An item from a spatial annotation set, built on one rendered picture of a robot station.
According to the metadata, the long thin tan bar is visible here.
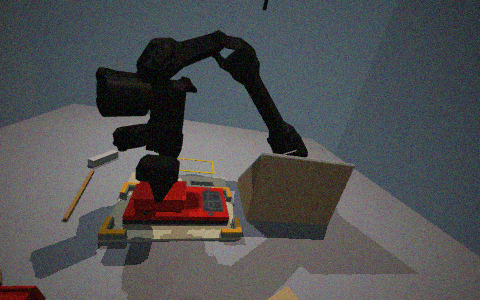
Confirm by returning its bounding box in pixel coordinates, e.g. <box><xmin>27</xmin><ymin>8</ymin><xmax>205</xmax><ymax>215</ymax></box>
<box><xmin>63</xmin><ymin>170</ymin><xmax>94</xmax><ymax>221</ymax></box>

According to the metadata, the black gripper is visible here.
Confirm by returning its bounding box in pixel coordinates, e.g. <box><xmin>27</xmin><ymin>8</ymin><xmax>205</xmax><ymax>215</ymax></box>
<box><xmin>136</xmin><ymin>114</ymin><xmax>184</xmax><ymax>203</ymax></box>

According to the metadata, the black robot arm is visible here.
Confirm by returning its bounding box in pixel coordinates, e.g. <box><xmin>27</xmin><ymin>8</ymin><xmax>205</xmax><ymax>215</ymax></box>
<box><xmin>96</xmin><ymin>30</ymin><xmax>308</xmax><ymax>157</ymax></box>

